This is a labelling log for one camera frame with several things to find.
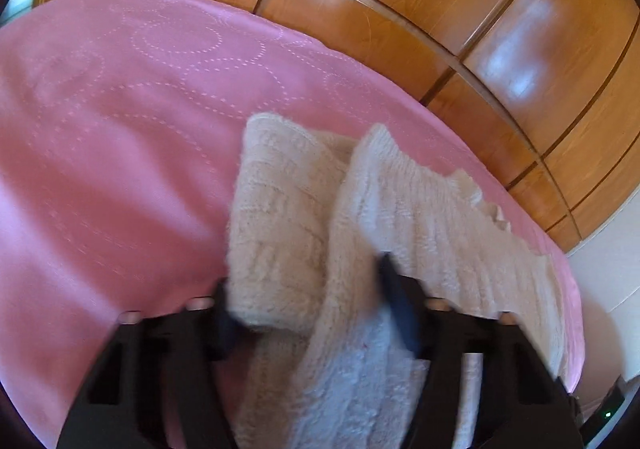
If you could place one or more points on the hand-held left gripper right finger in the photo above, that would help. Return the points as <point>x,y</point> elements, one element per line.
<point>400,309</point>

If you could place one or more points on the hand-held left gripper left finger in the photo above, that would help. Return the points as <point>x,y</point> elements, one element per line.
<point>225,324</point>

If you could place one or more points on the cream knit sweater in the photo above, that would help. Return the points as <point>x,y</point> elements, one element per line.
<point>300,209</point>

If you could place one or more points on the pink quilted bedspread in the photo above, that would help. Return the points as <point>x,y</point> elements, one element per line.
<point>125,154</point>

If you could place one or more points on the glossy wooden wardrobe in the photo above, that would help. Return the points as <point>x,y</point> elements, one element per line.
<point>500,29</point>

